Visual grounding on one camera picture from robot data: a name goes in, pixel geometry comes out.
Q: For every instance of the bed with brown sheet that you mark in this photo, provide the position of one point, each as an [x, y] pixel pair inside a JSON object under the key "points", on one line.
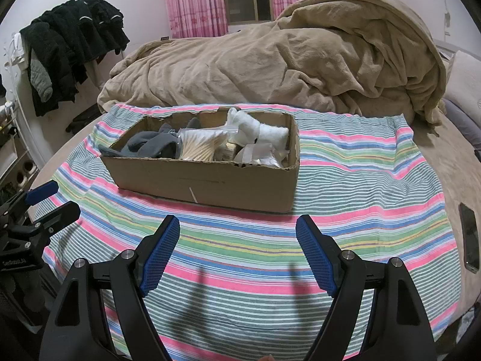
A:
{"points": [[447, 173]]}

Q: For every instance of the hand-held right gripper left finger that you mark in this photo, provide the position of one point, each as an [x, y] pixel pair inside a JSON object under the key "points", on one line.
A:
{"points": [[159, 255]]}

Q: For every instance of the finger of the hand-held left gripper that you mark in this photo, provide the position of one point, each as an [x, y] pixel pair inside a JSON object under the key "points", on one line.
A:
{"points": [[60, 214], [43, 191]]}

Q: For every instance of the grey pillow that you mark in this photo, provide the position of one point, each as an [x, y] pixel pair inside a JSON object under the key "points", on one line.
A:
{"points": [[464, 124]]}

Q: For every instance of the bag of cotton swabs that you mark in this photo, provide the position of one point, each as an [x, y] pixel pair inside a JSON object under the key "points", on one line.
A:
{"points": [[199, 146]]}

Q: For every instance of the clear plastic snack bag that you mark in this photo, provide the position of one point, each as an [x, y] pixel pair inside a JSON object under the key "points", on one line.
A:
{"points": [[263, 157]]}

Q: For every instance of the white socks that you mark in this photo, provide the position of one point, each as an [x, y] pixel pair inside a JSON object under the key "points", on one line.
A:
{"points": [[263, 131]]}

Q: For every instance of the grey quilted garment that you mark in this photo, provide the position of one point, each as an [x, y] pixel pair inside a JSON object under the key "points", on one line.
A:
{"points": [[40, 77]]}

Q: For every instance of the black smartphone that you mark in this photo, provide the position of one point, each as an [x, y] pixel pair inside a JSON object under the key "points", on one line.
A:
{"points": [[469, 237]]}

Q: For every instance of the trash bin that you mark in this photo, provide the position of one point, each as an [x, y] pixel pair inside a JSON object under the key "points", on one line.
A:
{"points": [[469, 319]]}

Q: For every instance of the pile of black clothes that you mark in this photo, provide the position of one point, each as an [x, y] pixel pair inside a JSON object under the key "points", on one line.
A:
{"points": [[71, 41]]}

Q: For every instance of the dark grey socks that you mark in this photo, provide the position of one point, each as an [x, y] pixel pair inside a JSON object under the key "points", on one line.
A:
{"points": [[150, 144]]}

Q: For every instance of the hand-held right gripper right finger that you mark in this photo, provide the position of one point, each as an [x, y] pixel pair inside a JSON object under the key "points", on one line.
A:
{"points": [[315, 255]]}

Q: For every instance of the brown cardboard box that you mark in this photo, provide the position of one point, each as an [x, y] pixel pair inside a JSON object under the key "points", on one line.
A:
{"points": [[225, 184]]}

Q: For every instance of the striped cloth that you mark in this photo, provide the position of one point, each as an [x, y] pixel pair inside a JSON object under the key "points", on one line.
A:
{"points": [[375, 180]]}

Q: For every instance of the white storage rack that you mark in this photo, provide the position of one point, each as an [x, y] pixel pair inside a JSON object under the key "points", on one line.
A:
{"points": [[13, 150]]}

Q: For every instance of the white floral pillow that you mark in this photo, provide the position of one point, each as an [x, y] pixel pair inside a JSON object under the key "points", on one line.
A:
{"points": [[466, 79]]}

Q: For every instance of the beige blanket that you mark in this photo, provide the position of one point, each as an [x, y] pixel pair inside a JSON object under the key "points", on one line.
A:
{"points": [[282, 60]]}

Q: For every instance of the black bag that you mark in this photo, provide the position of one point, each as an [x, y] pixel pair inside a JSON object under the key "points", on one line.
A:
{"points": [[84, 119]]}

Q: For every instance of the white bed headboard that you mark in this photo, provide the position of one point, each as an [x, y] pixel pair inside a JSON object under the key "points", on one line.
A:
{"points": [[447, 50]]}

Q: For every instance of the person's right hand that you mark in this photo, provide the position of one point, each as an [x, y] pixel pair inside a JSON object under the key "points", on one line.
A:
{"points": [[267, 358]]}

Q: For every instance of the white garment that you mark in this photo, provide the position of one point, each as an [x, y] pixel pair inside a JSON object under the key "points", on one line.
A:
{"points": [[17, 50]]}

